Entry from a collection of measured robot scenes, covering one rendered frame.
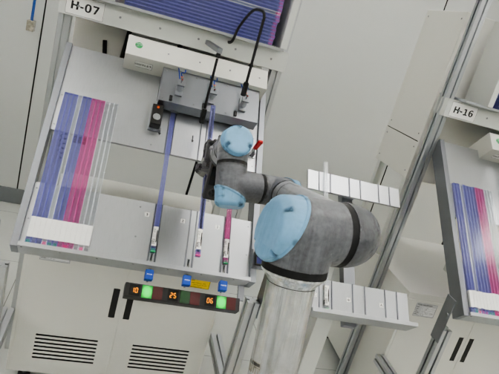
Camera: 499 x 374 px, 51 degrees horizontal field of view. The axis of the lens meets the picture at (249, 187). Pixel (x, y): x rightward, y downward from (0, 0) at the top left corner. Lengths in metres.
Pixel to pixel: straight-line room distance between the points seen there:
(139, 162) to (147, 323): 1.65
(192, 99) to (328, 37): 1.89
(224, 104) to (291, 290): 1.01
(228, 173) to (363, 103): 2.52
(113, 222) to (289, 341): 0.82
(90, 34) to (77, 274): 0.85
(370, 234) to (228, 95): 1.01
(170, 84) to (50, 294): 0.84
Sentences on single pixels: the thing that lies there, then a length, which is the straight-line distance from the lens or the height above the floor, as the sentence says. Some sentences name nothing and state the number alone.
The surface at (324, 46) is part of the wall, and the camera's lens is 3.53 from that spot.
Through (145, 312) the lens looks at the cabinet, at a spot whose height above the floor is 0.37.
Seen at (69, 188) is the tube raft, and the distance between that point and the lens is 1.61.
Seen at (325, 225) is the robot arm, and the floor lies 1.16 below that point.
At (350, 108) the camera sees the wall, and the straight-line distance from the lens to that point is 3.66.
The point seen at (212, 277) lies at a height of 0.71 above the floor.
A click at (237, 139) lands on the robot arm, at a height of 1.18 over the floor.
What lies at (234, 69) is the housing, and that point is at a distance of 1.86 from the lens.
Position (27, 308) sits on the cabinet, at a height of 0.32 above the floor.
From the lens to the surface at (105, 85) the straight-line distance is 1.81.
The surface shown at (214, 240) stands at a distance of 1.63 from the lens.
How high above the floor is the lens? 1.43
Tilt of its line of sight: 16 degrees down
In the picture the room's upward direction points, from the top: 16 degrees clockwise
